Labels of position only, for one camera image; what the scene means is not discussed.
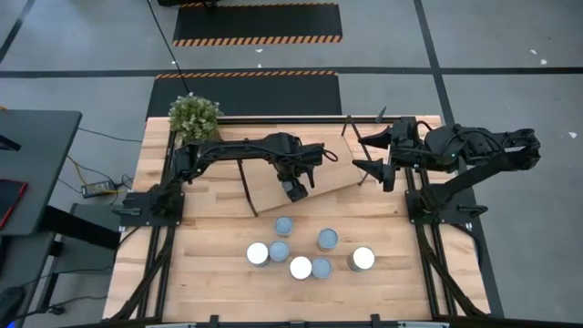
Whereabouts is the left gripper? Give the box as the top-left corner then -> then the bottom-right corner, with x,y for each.
275,154 -> 321,190

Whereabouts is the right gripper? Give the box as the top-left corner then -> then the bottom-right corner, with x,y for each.
352,117 -> 429,193

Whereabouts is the short can grey lid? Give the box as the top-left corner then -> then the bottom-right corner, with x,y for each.
273,215 -> 295,239

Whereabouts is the short pink rainbow can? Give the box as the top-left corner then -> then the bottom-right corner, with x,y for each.
268,240 -> 292,264

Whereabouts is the tall blue-green chickpea can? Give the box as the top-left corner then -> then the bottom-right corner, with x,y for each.
245,241 -> 271,269

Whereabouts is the tall orange pineapple can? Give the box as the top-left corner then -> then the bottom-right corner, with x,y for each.
289,255 -> 313,282

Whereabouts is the short sliced carrots can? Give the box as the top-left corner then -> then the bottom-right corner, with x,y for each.
311,257 -> 333,281

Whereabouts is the tall blue-yellow tomato can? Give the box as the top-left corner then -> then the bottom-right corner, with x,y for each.
347,246 -> 377,273

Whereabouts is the green artificial potted plant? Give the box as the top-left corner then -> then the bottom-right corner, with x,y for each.
167,92 -> 225,145

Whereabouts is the black power adapter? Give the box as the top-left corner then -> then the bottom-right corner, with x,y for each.
80,179 -> 118,200

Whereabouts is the black desk foot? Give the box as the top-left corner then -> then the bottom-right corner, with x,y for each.
40,203 -> 122,251

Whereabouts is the dark grey side desk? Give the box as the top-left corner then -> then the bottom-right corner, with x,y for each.
0,108 -> 84,238

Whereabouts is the red tablet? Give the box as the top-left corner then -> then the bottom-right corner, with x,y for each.
0,179 -> 29,231

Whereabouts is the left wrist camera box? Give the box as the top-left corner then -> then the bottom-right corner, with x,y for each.
281,176 -> 310,203

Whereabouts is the wooden shelf black metal frame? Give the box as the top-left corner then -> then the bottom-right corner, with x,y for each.
217,107 -> 389,219

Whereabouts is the black aluminium table frame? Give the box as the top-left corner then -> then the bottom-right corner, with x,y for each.
108,116 -> 492,328

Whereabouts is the black floor cable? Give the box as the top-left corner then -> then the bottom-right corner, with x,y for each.
146,0 -> 191,96

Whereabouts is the yellow cable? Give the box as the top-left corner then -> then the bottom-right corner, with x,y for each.
66,155 -> 92,188

